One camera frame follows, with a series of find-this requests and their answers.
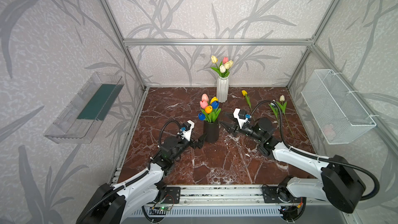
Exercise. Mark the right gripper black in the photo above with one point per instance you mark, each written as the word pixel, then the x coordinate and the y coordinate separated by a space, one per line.
pixel 235 127

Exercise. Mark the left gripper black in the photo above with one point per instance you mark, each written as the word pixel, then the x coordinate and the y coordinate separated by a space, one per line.
pixel 193 143

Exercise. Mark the black cone vase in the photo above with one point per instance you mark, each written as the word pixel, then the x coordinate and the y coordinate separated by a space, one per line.
pixel 211 130

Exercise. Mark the orange yellow tulip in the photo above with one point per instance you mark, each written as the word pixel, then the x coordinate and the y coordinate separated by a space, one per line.
pixel 208 109

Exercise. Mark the light pink tulip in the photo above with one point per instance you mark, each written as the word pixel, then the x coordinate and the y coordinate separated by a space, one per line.
pixel 205 98

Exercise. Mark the white ribbed ceramic vase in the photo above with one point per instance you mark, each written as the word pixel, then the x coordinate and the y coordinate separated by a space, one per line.
pixel 222 89

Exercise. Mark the tall cream tulip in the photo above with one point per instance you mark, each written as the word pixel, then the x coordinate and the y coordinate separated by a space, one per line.
pixel 228 65

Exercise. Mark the pale yellow tulip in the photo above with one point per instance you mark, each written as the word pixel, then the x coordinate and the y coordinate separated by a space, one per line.
pixel 214 61

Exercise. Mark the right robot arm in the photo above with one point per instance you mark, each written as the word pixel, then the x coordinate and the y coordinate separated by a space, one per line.
pixel 333 179

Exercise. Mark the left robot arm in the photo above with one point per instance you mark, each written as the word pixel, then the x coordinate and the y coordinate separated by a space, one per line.
pixel 113 204

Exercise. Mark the pale blue white tulip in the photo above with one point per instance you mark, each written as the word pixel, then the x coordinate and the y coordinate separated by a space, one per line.
pixel 273 109

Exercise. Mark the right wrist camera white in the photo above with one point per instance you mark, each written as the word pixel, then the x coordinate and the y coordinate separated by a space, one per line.
pixel 242 117

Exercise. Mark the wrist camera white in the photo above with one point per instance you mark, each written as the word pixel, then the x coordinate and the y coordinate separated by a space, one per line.
pixel 186 130
pixel 242 117

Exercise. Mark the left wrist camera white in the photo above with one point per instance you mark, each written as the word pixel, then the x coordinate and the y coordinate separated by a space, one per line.
pixel 186 130

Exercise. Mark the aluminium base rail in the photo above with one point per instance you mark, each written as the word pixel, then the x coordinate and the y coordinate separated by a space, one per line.
pixel 229 195

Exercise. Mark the white wire mesh basket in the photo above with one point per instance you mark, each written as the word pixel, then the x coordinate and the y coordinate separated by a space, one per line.
pixel 337 111

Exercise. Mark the clear plastic wall shelf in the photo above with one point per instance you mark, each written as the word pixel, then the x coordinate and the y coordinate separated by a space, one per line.
pixel 80 121

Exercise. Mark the aluminium frame crossbar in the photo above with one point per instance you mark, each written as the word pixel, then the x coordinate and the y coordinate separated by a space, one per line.
pixel 215 42

